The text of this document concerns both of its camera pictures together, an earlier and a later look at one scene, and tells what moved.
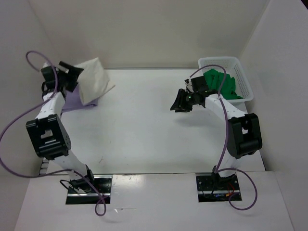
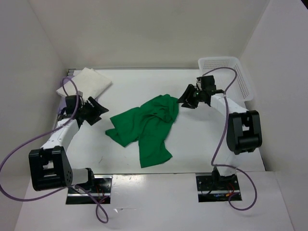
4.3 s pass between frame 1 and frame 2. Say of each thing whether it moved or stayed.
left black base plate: stayed
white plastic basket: stayed
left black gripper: moved
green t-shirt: moved
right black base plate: stayed
